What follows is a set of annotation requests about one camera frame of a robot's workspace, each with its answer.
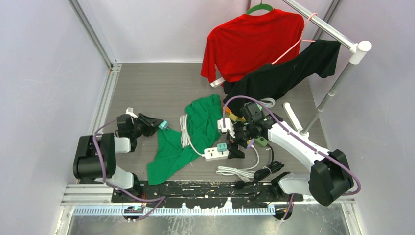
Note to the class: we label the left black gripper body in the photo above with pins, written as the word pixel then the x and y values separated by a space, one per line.
pixel 140 128

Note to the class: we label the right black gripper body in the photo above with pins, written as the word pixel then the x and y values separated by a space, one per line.
pixel 242 133

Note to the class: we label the teal plug adapter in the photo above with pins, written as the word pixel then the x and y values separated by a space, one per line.
pixel 222 147
pixel 164 125

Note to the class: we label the white power strip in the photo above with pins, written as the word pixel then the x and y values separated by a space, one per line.
pixel 211 154

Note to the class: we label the green power strip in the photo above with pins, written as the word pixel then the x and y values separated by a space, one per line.
pixel 261 142

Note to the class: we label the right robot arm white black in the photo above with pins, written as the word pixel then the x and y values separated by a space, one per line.
pixel 329 176

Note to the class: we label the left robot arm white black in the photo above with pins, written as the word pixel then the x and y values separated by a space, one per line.
pixel 95 157

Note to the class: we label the orange power strip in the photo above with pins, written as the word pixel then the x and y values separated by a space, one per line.
pixel 233 117

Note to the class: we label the green t-shirt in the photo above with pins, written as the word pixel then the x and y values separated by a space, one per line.
pixel 201 125

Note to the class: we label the red t-shirt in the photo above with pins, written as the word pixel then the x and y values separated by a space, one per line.
pixel 247 42

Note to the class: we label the black t-shirt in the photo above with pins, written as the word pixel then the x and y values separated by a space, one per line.
pixel 274 81

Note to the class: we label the pink clothes hanger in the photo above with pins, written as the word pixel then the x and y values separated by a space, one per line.
pixel 298 41

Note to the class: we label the green clothes hanger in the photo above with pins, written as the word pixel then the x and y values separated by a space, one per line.
pixel 258 7

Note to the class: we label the silver clothes rack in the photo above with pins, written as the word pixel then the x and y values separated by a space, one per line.
pixel 351 54

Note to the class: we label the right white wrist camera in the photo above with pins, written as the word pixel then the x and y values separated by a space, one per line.
pixel 225 125

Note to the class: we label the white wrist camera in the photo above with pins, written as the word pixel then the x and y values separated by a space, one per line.
pixel 225 125
pixel 130 111

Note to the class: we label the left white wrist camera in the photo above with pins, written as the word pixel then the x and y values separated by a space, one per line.
pixel 130 111

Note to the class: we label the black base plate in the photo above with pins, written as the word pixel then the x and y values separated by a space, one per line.
pixel 214 194

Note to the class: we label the aluminium frame rail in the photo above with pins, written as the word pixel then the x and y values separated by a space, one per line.
pixel 91 25

